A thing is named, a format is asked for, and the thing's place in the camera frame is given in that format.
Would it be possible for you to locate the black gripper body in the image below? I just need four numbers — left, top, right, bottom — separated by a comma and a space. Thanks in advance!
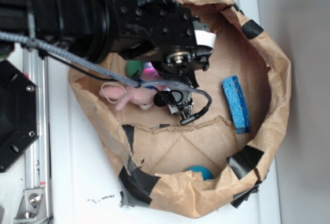
110, 0, 214, 87

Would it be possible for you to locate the blue dimpled ball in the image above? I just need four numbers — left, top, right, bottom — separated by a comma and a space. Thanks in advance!
186, 165, 214, 181

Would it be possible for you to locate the brown paper bag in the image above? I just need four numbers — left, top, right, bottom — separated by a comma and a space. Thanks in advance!
69, 0, 291, 218

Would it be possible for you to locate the blue sponge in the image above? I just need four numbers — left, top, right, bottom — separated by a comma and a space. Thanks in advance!
222, 75, 251, 134

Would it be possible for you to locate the grey braided cable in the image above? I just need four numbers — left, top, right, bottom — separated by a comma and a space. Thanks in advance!
0, 30, 212, 118

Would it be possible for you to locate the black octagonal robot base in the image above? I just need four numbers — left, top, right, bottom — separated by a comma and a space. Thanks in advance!
1, 60, 38, 173

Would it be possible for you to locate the pink plush toy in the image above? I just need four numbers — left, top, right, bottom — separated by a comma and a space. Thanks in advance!
99, 82, 169, 111

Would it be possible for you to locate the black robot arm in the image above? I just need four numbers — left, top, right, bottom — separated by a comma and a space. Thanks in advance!
1, 0, 213, 87

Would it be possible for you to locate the wrist camera with black plug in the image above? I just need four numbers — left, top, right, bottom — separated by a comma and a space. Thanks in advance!
153, 89, 212, 125

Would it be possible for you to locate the aluminium rail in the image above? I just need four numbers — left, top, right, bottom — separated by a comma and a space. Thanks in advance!
13, 49, 53, 223

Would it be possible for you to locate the green dimpled ball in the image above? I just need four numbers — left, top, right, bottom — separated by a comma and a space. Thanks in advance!
126, 60, 144, 79

